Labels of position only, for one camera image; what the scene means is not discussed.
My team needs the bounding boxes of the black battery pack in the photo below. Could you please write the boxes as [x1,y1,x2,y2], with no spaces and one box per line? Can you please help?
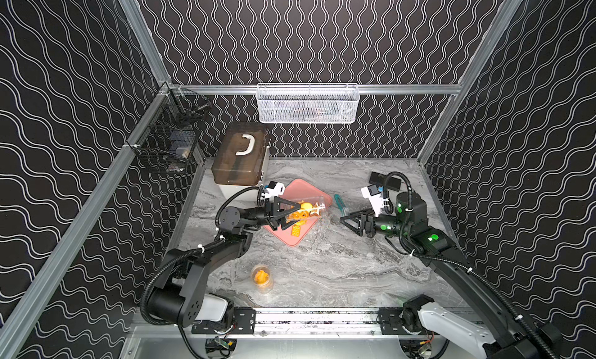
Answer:
[369,172,402,191]

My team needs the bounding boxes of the teal utility knife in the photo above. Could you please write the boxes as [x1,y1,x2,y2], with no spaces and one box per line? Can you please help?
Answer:
[334,194,351,217]

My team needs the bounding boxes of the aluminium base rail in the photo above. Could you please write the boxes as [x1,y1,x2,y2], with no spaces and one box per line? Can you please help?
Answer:
[134,306,504,337]

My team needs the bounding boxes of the brown lid storage box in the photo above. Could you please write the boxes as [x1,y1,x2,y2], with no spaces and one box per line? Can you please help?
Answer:
[211,122,270,199]

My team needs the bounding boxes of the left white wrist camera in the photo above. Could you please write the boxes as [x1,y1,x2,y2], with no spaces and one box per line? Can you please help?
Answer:
[260,180,286,200]

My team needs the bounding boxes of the pink plastic tray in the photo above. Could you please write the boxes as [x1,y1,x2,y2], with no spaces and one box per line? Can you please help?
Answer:
[265,178,332,247]

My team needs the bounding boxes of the clear jar brown cookies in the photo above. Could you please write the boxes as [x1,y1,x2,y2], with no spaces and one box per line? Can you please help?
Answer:
[293,197,329,221]

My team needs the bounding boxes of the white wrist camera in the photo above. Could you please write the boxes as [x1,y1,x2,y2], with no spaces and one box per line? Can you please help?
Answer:
[361,184,387,217]
[260,180,286,200]

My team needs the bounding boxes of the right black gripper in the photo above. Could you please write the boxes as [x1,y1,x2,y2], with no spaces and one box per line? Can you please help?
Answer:
[340,205,411,240]

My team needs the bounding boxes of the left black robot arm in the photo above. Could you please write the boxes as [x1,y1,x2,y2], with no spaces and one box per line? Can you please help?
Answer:
[140,187,301,328]

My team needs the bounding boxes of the clear jar orange cookies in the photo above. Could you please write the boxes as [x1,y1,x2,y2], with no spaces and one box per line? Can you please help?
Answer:
[251,265,274,293]

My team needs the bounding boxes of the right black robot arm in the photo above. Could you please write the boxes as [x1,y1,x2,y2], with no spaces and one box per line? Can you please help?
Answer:
[340,172,562,358]

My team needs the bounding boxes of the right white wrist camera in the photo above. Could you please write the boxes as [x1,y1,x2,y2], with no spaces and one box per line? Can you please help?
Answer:
[361,184,387,217]

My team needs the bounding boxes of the black wire basket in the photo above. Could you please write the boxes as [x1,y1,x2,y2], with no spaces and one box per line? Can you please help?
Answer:
[133,88,212,175]

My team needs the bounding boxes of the yellow square waffle cookie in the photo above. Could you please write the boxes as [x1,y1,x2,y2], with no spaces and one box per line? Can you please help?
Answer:
[291,225,301,237]

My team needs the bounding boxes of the white wire basket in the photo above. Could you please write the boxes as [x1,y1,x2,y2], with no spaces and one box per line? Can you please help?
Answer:
[255,83,360,124]

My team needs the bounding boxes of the clear jar with cookies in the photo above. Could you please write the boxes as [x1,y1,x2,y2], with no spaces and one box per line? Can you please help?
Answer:
[310,218,332,241]

